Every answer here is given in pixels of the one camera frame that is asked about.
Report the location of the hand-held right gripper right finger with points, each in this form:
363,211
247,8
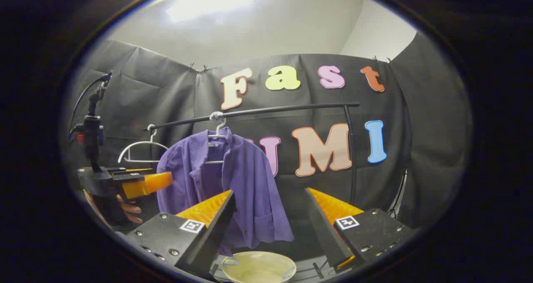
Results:
327,237

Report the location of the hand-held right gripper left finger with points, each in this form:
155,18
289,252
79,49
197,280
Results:
216,233

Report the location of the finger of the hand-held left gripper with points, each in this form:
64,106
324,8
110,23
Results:
129,177
125,170

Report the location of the cream laundry hamper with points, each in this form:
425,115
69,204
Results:
258,266

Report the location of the purple shirt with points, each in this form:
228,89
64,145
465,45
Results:
250,179

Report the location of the white hanger with hook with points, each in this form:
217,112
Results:
217,128

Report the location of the white clothes hanger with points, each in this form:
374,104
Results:
150,137

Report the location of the black clothes rack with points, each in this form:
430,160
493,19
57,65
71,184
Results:
291,108

